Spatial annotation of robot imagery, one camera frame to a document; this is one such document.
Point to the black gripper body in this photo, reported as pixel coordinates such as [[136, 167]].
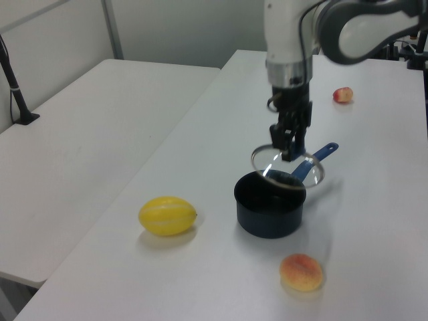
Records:
[[292, 107]]

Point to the black camera stand pole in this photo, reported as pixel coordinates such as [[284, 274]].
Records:
[[15, 90], [418, 58]]

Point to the glass lid with blue knob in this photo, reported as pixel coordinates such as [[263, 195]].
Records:
[[311, 174]]

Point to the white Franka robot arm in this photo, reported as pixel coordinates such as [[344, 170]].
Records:
[[284, 33]]

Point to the grey metal partition post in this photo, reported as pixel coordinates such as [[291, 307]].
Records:
[[112, 30]]

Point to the orange peach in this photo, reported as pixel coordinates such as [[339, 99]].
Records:
[[301, 272]]

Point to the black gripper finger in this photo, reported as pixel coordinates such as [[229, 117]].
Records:
[[284, 140], [300, 140]]

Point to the yellow striped melon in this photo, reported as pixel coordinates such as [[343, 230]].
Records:
[[167, 216]]

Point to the dark background equipment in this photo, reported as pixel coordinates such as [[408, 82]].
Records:
[[398, 50]]

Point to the red strawberry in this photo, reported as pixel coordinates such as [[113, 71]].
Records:
[[342, 95]]

